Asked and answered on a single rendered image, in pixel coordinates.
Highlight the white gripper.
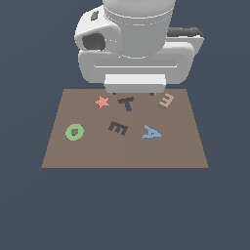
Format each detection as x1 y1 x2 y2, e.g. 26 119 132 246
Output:
77 41 196 97

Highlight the dark navy letter E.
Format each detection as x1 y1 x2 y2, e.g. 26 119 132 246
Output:
107 120 130 137

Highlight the dark navy letter T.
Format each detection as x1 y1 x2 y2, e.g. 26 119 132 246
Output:
117 96 137 113

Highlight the brown flat board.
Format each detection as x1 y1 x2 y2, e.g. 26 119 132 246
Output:
40 88 210 170

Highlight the tan letter E piece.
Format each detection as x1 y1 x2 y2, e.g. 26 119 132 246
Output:
157 92 176 110

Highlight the pink star piece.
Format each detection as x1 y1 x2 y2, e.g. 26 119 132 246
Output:
94 95 111 109

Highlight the green ring piece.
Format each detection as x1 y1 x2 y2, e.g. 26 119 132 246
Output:
64 123 86 143

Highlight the light blue letter A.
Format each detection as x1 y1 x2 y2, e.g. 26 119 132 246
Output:
142 124 163 141

